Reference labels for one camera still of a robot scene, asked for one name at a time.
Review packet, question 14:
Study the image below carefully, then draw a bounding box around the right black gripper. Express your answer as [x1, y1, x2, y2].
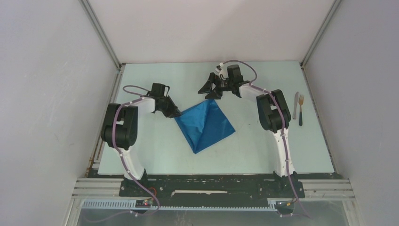
[198, 73, 233, 100]

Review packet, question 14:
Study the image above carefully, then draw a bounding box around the blue cloth napkin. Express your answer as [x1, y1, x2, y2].
[175, 99, 236, 154]

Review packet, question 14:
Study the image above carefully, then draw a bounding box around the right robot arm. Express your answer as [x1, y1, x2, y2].
[198, 63, 295, 178]

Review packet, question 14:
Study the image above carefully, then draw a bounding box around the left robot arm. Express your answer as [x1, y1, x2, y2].
[101, 83, 182, 196]

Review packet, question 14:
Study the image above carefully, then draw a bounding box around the silver knife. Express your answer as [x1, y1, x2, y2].
[292, 92, 299, 120]

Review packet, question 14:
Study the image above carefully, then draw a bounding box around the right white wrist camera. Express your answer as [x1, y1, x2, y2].
[215, 62, 225, 80]

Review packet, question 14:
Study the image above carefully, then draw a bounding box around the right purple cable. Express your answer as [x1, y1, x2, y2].
[219, 60, 312, 219]

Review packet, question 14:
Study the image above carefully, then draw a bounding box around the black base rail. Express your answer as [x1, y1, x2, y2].
[120, 173, 304, 211]

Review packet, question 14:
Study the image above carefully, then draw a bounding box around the gold fork dark handle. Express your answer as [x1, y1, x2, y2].
[298, 95, 304, 126]

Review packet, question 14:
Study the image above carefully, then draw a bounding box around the white cable duct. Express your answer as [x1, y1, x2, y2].
[81, 199, 277, 211]

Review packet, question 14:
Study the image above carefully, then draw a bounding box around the left aluminium frame post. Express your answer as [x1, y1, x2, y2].
[79, 0, 122, 169]

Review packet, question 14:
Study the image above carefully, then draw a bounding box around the aluminium frame post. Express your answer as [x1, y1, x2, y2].
[79, 0, 122, 169]
[300, 0, 342, 69]

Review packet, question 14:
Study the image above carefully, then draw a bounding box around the right aluminium frame post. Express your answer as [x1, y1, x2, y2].
[300, 0, 342, 69]

